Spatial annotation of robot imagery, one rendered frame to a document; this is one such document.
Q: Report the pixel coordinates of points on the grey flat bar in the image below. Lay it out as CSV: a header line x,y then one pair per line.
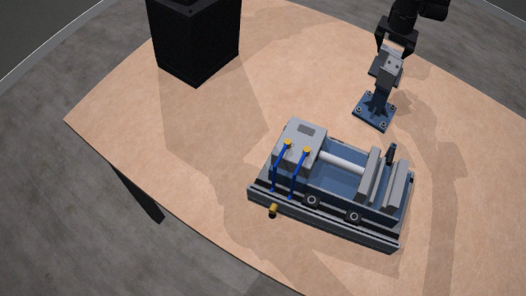
x,y
388,186
376,182

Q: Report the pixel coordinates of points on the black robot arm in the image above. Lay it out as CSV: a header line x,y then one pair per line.
x,y
432,9

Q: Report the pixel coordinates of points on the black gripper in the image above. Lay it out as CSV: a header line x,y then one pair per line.
x,y
399,32

